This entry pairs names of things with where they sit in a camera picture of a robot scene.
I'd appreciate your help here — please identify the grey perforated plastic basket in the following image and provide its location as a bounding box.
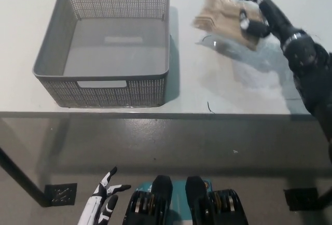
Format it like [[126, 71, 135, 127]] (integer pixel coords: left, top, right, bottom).
[[32, 0, 171, 109]]

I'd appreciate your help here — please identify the black metal table leg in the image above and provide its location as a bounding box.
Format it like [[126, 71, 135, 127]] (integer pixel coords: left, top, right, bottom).
[[0, 146, 53, 208]]

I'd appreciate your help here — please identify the black square floor plate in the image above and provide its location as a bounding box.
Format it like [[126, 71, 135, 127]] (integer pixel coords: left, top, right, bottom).
[[44, 182, 78, 206], [283, 187, 320, 212]]

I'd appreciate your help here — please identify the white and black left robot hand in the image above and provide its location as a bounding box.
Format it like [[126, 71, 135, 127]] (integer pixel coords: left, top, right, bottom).
[[77, 166, 132, 225]]

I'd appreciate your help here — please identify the bag of wooden cutlery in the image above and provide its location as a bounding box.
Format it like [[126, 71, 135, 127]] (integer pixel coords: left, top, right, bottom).
[[191, 0, 263, 52]]

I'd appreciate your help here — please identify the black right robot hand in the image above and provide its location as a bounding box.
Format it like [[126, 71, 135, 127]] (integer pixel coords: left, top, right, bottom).
[[237, 0, 305, 45]]

